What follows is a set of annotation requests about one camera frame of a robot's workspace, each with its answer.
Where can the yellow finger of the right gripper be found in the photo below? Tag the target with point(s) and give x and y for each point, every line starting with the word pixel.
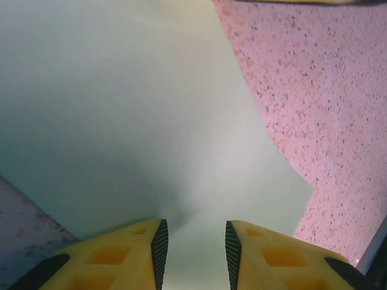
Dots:
pixel 302 1

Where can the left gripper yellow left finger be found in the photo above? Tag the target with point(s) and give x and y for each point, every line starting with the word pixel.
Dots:
pixel 121 266

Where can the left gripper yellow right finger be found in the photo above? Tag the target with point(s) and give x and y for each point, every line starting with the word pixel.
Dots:
pixel 272 266

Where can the light green paper sheet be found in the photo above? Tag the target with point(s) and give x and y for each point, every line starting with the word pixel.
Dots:
pixel 121 105

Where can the long aluminium mounting rail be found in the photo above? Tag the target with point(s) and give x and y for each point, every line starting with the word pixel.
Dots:
pixel 375 241

